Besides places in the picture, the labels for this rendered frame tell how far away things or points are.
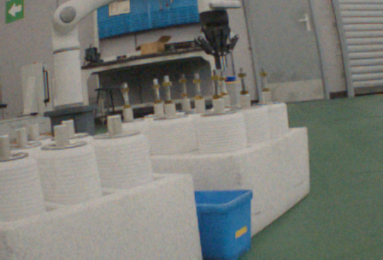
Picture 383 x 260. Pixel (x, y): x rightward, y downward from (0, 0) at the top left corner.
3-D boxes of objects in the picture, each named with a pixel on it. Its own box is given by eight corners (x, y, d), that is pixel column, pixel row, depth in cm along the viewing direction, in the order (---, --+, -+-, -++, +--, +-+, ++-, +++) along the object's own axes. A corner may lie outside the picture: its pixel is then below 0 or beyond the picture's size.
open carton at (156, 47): (145, 58, 623) (143, 41, 622) (174, 53, 609) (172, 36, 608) (134, 58, 595) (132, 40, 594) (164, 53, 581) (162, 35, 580)
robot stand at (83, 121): (58, 208, 138) (42, 111, 136) (73, 198, 152) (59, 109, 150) (99, 209, 135) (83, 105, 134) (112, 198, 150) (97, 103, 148)
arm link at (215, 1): (213, 7, 117) (209, -15, 117) (191, 14, 127) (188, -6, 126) (243, 8, 121) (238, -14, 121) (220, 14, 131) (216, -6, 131)
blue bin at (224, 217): (105, 249, 95) (93, 197, 94) (136, 237, 104) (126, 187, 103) (231, 266, 78) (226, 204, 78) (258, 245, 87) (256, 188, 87)
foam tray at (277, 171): (103, 227, 113) (89, 157, 112) (189, 196, 146) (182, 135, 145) (245, 241, 92) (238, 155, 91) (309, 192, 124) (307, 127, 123)
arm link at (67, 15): (121, -32, 141) (114, -24, 150) (50, 10, 133) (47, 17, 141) (134, -10, 143) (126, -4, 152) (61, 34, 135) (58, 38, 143)
